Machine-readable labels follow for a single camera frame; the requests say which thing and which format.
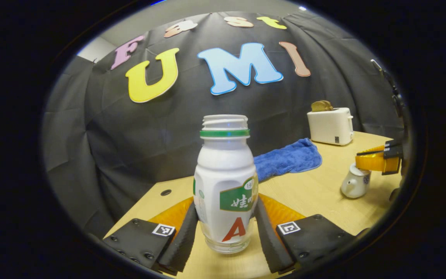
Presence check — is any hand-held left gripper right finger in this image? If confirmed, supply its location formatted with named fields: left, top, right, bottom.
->
left=254, top=193, right=357, bottom=275

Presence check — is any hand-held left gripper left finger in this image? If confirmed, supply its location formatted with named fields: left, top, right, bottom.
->
left=102, top=197, right=199, bottom=276

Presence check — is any white teacup blue pattern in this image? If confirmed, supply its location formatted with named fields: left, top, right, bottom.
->
left=341, top=170, right=371, bottom=199

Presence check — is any white water bottle green label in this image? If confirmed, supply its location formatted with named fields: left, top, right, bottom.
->
left=193, top=114, right=259, bottom=254

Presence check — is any white toaster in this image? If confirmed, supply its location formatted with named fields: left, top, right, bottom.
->
left=307, top=107, right=354, bottom=146

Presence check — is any blue cloth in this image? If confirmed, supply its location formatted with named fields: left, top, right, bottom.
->
left=253, top=138, right=323, bottom=183

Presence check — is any black backdrop cloth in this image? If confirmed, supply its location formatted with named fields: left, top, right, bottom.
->
left=43, top=12, right=405, bottom=239

